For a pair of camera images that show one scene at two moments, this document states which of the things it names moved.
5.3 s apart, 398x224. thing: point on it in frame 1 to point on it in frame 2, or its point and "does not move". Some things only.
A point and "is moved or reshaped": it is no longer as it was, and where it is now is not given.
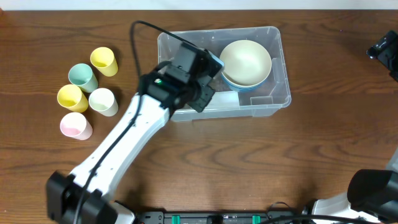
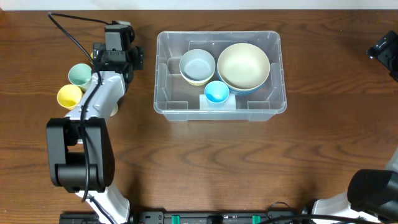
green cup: [81, 75] does not move
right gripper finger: [389, 40] does not move
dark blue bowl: [255, 89] is moved or reshaped
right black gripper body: [391, 59] does not move
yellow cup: [71, 97] does not move
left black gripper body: [201, 99] to [136, 60]
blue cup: [216, 58] to [216, 91]
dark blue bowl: [233, 85] is moved or reshaped
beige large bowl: [246, 63] does not move
